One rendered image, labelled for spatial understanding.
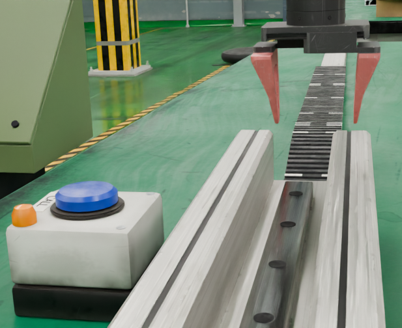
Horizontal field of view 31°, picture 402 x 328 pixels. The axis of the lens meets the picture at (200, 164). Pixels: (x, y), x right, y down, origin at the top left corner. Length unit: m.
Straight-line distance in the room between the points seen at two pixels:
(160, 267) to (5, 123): 0.52
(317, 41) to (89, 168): 0.28
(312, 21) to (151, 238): 0.31
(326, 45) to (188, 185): 0.19
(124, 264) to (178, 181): 0.30
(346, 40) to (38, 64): 0.35
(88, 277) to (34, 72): 0.43
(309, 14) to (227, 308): 0.40
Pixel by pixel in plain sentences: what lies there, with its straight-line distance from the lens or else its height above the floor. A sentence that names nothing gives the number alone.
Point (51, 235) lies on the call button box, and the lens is 0.45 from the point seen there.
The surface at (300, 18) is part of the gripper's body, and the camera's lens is 0.71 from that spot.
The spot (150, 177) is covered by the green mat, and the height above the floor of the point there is 0.78.
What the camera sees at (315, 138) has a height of 0.81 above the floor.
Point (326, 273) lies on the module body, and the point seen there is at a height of 0.86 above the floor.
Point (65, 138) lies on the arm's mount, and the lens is 0.87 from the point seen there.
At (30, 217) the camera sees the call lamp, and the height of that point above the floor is 0.84.
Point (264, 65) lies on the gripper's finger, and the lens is 0.71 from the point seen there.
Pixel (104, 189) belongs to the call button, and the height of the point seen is 0.85.
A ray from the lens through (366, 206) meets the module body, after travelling 0.39.
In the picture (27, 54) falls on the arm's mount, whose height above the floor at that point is 0.90.
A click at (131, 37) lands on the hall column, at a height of 0.34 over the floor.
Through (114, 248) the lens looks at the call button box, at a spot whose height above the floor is 0.83.
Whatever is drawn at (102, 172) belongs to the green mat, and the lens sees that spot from 0.78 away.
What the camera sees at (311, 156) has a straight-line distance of 0.71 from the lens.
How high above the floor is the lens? 0.99
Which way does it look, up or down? 15 degrees down
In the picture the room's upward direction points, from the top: 2 degrees counter-clockwise
